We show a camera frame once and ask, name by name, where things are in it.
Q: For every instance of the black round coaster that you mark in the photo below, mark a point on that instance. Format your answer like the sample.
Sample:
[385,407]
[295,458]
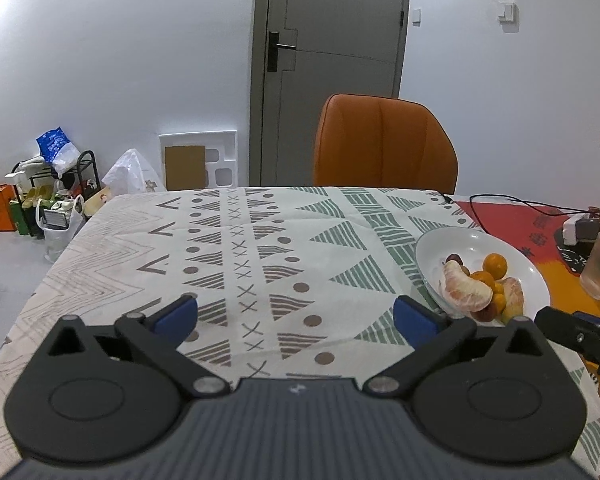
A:
[572,257]

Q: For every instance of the black metal rack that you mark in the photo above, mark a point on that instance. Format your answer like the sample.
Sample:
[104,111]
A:
[87,170]

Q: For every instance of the white power strip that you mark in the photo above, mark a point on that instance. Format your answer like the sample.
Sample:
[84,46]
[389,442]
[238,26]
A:
[570,230]

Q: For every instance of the red printed cloth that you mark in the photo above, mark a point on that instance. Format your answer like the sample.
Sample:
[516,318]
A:
[520,225]

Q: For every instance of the white plastic bag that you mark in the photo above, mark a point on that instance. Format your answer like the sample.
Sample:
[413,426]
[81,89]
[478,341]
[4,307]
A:
[130,175]

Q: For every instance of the orange leather chair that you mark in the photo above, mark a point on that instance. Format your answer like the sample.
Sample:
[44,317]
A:
[385,145]

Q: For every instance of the peeled pomelo segment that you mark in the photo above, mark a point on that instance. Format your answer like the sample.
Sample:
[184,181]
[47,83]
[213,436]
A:
[514,292]
[460,290]

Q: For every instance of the white wall switch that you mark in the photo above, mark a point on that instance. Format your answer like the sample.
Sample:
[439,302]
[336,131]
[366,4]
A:
[416,16]
[506,11]

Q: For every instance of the patterned tablecloth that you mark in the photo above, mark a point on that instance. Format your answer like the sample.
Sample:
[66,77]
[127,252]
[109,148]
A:
[260,260]

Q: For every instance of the small orange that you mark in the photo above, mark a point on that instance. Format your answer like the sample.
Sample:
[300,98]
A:
[499,303]
[482,278]
[495,265]

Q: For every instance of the grey door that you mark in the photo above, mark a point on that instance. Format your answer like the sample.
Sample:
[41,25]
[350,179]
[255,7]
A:
[330,85]

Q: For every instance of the white bag with items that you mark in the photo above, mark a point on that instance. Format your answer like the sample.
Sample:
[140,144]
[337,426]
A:
[57,230]

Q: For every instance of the white foam packaging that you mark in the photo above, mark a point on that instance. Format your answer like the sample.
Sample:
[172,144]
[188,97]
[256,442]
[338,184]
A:
[225,160]

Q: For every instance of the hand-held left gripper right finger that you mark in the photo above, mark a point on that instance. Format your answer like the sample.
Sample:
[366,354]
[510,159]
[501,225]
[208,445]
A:
[415,321]

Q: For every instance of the white plate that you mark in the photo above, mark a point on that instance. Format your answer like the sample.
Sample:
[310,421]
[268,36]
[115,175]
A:
[430,255]

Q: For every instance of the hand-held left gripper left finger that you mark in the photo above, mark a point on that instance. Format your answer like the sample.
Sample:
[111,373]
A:
[177,316]

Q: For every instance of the brown cardboard sheet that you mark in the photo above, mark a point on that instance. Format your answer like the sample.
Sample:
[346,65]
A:
[185,167]

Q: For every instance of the dark red fruit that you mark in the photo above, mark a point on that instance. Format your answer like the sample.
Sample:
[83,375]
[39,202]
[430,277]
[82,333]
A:
[454,260]

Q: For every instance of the blue plastic bag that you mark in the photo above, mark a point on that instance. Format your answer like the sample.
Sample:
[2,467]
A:
[55,147]

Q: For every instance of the green box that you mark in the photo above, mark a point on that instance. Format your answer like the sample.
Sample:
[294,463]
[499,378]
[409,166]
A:
[22,220]

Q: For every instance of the grey power adapter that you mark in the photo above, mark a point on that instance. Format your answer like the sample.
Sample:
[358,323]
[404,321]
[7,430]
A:
[587,230]

